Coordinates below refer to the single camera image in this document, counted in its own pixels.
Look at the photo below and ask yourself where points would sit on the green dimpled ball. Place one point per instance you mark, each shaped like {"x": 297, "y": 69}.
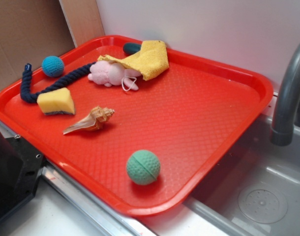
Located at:
{"x": 143, "y": 167}

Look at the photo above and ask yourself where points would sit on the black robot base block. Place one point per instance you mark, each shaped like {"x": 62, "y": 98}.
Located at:
{"x": 20, "y": 169}

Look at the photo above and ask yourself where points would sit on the blue crocheted ball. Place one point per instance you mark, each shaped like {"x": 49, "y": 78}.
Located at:
{"x": 52, "y": 66}

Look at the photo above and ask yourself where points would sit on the red plastic tray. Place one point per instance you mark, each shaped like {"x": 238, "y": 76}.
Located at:
{"x": 188, "y": 116}

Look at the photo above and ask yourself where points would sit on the tan spiral seashell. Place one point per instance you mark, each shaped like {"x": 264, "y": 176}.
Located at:
{"x": 95, "y": 120}

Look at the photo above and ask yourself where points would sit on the yellow cloth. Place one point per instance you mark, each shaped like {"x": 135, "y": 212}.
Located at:
{"x": 150, "y": 61}

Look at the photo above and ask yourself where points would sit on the pink plush toy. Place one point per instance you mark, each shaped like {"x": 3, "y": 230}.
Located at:
{"x": 108, "y": 74}

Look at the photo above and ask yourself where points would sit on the dark green oval object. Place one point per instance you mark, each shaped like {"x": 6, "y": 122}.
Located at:
{"x": 131, "y": 48}

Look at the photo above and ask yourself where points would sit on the yellow sponge wedge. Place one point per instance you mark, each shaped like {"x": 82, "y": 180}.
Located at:
{"x": 56, "y": 102}

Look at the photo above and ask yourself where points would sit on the grey sink basin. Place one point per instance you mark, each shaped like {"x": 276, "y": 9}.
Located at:
{"x": 212, "y": 208}

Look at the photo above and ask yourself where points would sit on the grey faucet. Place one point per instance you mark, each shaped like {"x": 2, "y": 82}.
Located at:
{"x": 287, "y": 109}

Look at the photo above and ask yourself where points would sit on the sink drain cover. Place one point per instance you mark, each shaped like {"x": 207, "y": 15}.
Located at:
{"x": 262, "y": 205}

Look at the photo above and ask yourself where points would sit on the brown cardboard sheet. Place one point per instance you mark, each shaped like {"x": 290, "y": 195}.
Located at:
{"x": 30, "y": 30}

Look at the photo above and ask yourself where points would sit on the navy blue rope toy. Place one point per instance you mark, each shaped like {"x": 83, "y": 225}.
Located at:
{"x": 64, "y": 81}

